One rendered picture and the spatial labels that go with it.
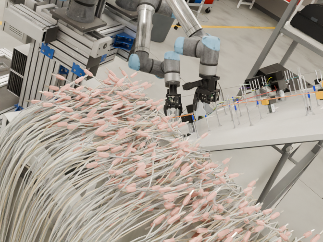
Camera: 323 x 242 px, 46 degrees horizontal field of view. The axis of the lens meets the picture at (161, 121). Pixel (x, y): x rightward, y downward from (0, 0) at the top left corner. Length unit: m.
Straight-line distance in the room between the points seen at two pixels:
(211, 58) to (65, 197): 1.01
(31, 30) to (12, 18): 0.13
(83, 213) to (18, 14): 1.66
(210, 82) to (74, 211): 1.03
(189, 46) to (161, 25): 3.69
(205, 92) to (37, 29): 0.97
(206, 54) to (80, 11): 0.79
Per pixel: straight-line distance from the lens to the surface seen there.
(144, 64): 1.85
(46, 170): 0.70
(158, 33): 5.31
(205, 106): 1.67
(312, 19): 2.49
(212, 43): 1.54
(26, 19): 2.15
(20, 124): 0.80
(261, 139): 1.25
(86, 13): 2.07
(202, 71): 1.57
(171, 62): 1.79
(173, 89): 1.75
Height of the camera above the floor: 1.95
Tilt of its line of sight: 32 degrees down
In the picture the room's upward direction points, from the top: 25 degrees clockwise
